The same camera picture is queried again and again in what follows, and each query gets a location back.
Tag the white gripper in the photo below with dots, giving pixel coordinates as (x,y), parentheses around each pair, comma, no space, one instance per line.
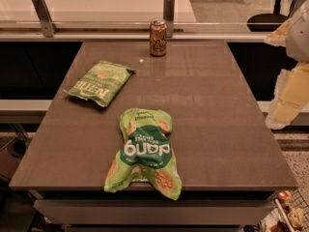
(299,36)

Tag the green dang rice chip bag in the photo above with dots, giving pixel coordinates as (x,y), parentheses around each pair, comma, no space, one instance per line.
(147,154)

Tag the orange drink can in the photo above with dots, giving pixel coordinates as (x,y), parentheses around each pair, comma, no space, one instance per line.
(158,37)

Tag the green kettle chip bag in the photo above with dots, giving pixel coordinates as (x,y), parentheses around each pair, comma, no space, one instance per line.
(101,83)

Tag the black office chair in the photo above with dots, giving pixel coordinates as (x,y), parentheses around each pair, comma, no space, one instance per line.
(270,22)

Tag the middle metal railing bracket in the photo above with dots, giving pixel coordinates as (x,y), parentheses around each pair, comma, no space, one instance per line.
(168,15)

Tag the metal railing bracket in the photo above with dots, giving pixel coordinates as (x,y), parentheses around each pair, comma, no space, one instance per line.
(48,27)
(168,15)

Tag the wire basket with items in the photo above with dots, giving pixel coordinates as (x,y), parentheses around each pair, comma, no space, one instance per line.
(291,216)

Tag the left metal railing bracket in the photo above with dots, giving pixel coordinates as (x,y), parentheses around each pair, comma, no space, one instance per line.
(48,27)

